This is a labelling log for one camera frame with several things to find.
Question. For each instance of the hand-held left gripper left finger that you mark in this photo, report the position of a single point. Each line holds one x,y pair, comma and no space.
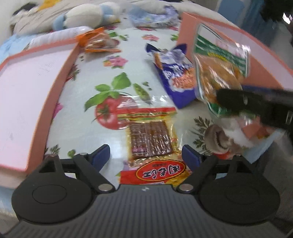
100,156

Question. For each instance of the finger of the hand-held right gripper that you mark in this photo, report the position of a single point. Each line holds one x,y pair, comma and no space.
238,100
261,87

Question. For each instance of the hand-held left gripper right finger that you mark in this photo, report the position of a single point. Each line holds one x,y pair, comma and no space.
190,156

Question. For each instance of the pink cardboard box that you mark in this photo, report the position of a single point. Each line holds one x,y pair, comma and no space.
265,57

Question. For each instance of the green white snack packet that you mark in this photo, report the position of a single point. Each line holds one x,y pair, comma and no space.
217,66

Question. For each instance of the red yellow brown-square snack packet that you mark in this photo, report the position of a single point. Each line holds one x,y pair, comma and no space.
148,141

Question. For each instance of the purple blue snack packet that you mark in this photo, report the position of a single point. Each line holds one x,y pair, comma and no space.
178,77

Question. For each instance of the pink cardboard box lid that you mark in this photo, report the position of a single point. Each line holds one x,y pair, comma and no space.
29,98

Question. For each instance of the orange snack packet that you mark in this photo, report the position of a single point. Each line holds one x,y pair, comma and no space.
98,41

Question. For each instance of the light blue plastic bag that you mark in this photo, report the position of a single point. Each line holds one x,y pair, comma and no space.
153,16

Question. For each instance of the white cylindrical bottle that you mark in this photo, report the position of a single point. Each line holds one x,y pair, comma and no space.
57,36

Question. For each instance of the white blue plush toy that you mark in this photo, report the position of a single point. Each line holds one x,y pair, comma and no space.
89,13

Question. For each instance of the grey blanket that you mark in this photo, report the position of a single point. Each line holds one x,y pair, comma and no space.
39,20

